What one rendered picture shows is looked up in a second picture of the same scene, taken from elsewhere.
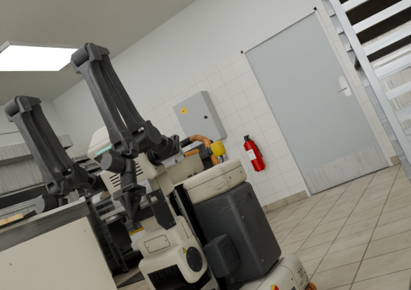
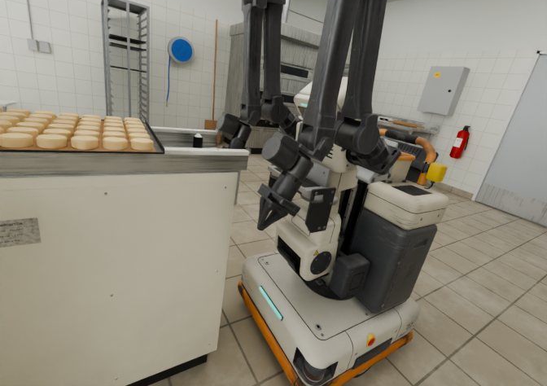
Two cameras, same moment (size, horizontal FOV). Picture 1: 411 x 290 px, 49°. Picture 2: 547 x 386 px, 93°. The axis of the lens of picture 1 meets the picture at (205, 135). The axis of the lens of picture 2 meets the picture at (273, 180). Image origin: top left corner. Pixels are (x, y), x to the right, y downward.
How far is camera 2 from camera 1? 1.03 m
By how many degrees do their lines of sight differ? 36
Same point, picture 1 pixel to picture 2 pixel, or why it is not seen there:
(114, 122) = (322, 96)
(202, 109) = (452, 83)
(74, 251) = (200, 203)
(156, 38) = not seen: outside the picture
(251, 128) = (478, 123)
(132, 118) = (356, 99)
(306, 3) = not seen: outside the picture
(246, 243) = (380, 283)
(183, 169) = not seen: hidden behind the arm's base
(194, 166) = (395, 173)
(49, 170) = (248, 91)
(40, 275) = (142, 215)
